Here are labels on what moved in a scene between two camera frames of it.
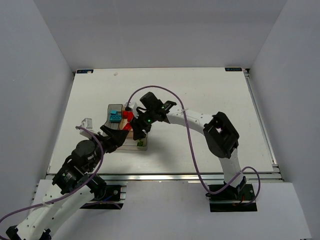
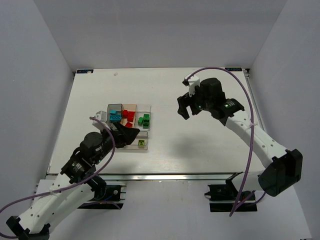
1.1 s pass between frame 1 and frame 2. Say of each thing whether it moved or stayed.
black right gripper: moved
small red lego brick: stayed
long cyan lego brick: stayed
